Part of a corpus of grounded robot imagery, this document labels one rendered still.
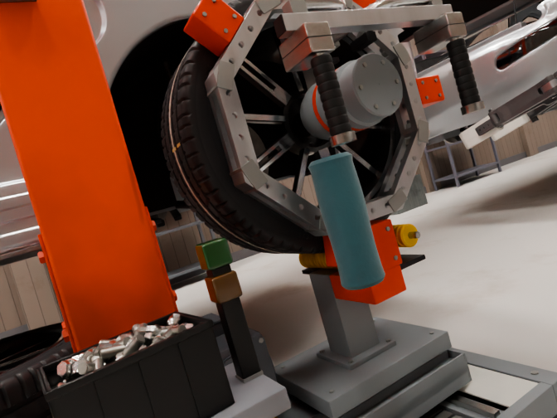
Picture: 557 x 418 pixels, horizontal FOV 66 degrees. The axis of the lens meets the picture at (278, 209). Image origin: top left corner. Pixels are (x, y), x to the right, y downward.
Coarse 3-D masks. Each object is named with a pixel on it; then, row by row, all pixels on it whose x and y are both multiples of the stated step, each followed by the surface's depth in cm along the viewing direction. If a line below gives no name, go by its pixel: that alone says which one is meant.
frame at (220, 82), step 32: (256, 0) 89; (256, 32) 89; (352, 32) 106; (384, 32) 105; (224, 64) 84; (224, 96) 84; (416, 96) 108; (224, 128) 88; (416, 128) 108; (256, 160) 86; (416, 160) 106; (256, 192) 87; (288, 192) 89; (384, 192) 105; (320, 224) 91
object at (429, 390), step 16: (448, 352) 114; (432, 368) 111; (448, 368) 107; (464, 368) 110; (400, 384) 106; (416, 384) 102; (432, 384) 104; (448, 384) 107; (464, 384) 109; (368, 400) 101; (384, 400) 103; (400, 400) 99; (416, 400) 101; (432, 400) 104; (288, 416) 108; (304, 416) 106; (320, 416) 98; (352, 416) 99; (368, 416) 95; (384, 416) 97; (400, 416) 99; (416, 416) 101
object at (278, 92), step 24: (264, 24) 100; (264, 48) 116; (240, 72) 99; (288, 72) 105; (288, 96) 103; (264, 120) 100; (288, 120) 107; (384, 120) 116; (288, 144) 102; (312, 144) 110; (360, 144) 126; (384, 144) 116; (264, 168) 98; (360, 168) 123; (384, 168) 112
